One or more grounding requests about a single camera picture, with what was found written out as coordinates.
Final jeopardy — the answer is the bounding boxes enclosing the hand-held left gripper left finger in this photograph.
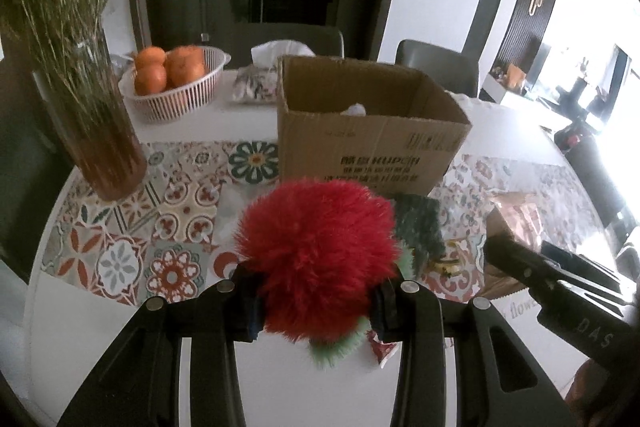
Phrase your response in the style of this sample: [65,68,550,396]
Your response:
[57,264,262,427]

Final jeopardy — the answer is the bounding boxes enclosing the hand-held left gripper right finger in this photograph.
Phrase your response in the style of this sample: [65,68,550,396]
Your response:
[370,279,576,427]

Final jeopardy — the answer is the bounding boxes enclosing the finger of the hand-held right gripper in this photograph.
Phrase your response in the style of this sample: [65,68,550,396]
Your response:
[540,241,626,293]
[482,234,556,295]

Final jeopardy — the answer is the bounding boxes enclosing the light green fluffy pompom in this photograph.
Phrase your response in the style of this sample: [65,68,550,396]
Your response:
[307,244,418,370]

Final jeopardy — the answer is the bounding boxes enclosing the red fluffy pompom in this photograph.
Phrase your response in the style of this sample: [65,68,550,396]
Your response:
[235,177,403,338]

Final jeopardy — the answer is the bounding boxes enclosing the cardboard box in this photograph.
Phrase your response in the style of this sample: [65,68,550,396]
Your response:
[276,55,473,198]

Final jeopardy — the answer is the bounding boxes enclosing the brown paper bag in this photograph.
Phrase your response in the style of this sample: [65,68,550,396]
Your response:
[480,192,546,300]

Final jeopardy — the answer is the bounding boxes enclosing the small yellow toy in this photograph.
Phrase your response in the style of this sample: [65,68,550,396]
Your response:
[434,241,463,278]

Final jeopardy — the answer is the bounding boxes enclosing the dark green fuzzy cloth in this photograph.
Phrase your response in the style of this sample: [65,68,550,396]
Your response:
[392,192,448,275]

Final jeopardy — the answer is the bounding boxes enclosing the patterned tablecloth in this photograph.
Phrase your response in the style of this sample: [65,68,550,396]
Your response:
[27,57,623,427]

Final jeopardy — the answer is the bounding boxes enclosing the white low cabinet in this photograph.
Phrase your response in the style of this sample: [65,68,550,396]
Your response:
[479,74,566,128]

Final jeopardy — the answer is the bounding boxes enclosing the orange ornament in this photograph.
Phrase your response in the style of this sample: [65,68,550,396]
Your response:
[505,64,527,90]

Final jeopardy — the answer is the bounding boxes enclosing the glass vase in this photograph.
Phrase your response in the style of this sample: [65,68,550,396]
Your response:
[30,27,148,202]

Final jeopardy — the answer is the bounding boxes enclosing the white plastic basket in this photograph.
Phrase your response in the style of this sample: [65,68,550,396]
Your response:
[118,46,232,124]

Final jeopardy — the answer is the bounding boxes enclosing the floral tissue pack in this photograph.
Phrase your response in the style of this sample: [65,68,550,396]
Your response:
[231,41,317,105]

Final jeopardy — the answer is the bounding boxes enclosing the orange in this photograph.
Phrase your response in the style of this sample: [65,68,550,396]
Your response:
[165,46,207,88]
[134,47,167,70]
[134,64,168,96]

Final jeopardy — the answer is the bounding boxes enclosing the dark slatted wall panel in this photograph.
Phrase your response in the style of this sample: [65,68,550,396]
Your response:
[497,0,563,72]

